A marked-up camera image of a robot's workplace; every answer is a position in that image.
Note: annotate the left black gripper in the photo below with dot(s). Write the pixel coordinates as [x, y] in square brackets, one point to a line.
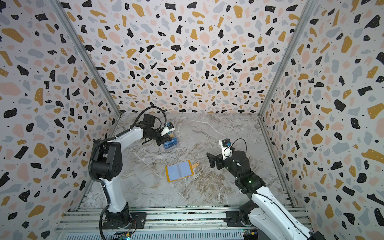
[164, 138]

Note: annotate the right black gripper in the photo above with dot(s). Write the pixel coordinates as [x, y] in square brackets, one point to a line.
[217, 160]

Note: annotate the dark blue credit card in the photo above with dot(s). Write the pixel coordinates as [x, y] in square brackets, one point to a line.
[172, 143]

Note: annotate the yellow card holder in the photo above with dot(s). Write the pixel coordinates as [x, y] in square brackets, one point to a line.
[180, 171]

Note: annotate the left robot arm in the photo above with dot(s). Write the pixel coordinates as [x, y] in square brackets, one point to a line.
[106, 163]

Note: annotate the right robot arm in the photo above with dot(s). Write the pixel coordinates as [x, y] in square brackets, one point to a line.
[263, 210]

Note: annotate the white ventilation grille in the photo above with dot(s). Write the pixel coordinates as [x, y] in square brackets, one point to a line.
[163, 235]

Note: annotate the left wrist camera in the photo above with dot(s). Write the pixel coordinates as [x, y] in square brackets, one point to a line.
[168, 128]

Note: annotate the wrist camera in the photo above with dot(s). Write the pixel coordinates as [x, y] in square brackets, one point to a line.
[168, 128]
[226, 149]

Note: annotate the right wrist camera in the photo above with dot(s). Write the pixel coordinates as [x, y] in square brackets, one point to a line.
[226, 149]

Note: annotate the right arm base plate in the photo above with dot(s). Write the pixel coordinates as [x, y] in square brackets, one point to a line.
[242, 218]

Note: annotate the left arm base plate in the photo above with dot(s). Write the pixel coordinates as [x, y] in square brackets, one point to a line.
[124, 221]

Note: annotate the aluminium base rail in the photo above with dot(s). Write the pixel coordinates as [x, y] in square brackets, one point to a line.
[166, 219]

